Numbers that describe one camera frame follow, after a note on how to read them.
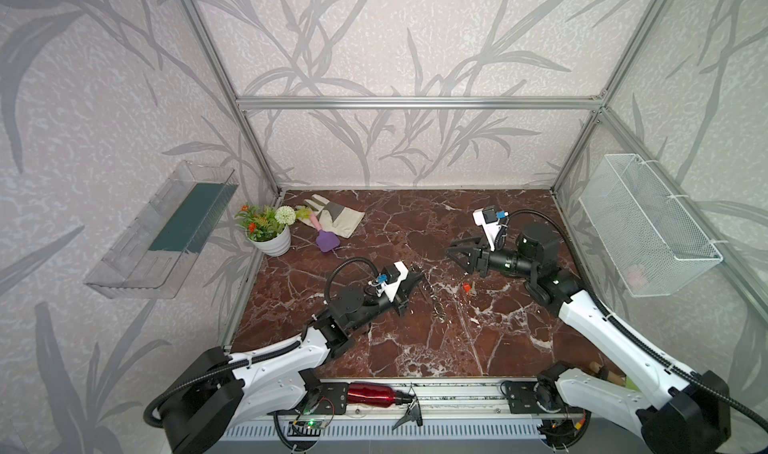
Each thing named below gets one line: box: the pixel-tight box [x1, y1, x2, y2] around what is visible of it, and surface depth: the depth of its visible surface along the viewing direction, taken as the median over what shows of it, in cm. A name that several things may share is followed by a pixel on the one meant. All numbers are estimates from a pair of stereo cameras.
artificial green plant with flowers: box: [234, 204, 311, 242], surface depth 95 cm
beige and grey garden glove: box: [298, 194, 366, 239], surface depth 114 cm
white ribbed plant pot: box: [247, 224, 291, 257], surface depth 98 cm
